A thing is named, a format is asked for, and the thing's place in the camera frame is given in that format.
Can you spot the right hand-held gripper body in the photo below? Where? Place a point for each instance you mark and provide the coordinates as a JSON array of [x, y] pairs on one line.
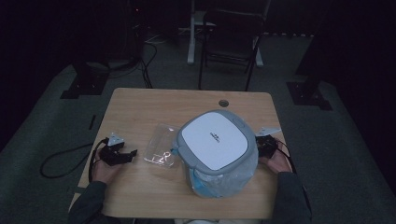
[[266, 143]]

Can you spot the black stand base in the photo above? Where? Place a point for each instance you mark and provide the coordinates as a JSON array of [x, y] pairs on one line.
[[308, 95], [85, 84]]

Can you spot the clear plastic bag with blue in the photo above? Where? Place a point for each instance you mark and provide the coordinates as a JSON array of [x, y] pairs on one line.
[[218, 185]]

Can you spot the person's right hand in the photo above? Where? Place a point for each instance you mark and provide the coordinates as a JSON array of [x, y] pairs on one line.
[[278, 162]]

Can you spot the black folding chair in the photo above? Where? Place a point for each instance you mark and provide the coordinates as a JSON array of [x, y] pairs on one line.
[[232, 46]]

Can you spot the person's left hand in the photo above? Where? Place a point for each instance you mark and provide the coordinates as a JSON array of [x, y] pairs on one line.
[[104, 172]]

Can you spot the white and grey trash can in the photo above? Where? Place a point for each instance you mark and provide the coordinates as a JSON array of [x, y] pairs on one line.
[[214, 141]]

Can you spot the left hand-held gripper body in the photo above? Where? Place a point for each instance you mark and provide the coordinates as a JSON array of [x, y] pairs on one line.
[[111, 153]]

